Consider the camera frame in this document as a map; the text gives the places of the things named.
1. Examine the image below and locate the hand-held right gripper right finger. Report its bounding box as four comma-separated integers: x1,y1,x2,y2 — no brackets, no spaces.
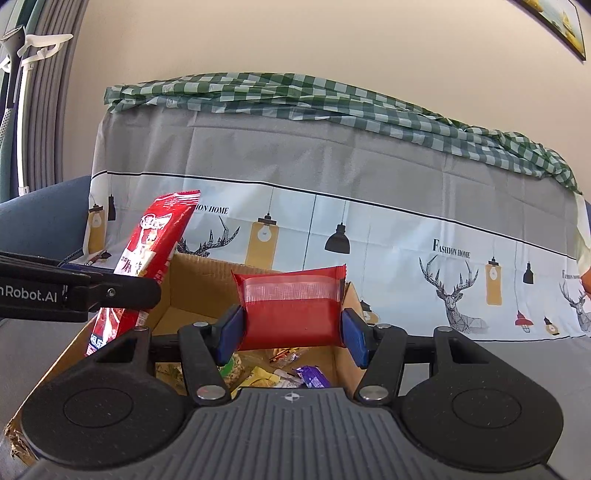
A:
342,308,495,402

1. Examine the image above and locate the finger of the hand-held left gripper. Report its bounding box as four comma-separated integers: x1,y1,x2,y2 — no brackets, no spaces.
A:
0,251,93,278
62,272,163,311

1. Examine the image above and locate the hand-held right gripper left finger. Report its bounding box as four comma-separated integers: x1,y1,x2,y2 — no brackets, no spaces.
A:
88,305,245,407

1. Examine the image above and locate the green round snack pack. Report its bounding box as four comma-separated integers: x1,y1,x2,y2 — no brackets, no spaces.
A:
221,353,245,388

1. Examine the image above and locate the yellow snack packet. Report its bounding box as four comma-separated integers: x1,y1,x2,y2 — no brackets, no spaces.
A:
240,367,284,393

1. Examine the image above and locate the purple snack packet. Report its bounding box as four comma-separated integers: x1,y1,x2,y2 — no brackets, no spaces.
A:
295,364,332,388

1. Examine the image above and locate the brown cardboard box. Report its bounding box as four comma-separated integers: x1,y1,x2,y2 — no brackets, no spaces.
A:
2,253,370,467

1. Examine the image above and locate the clear bag of round biscuits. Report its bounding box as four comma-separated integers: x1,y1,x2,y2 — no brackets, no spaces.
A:
268,347,311,366

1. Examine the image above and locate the plain red snack packet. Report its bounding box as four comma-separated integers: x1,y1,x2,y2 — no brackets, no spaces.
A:
231,264,347,352

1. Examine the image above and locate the printed red snack packet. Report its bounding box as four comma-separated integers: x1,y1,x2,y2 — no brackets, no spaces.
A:
84,190,201,358

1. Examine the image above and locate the grey curtain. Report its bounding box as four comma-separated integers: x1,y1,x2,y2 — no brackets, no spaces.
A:
0,0,90,204

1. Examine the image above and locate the grey deer print sheet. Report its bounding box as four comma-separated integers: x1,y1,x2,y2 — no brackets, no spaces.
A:
0,99,591,480

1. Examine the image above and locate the white hanger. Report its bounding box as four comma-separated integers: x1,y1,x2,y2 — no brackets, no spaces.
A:
9,33,75,112

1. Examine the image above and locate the green checked cloth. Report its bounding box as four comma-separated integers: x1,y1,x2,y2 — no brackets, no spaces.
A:
102,71,583,195

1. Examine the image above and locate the cream pillow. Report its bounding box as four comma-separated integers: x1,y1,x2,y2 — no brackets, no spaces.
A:
575,194,591,273

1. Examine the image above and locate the framed wall picture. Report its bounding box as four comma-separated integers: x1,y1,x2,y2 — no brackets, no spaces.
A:
517,0,591,61

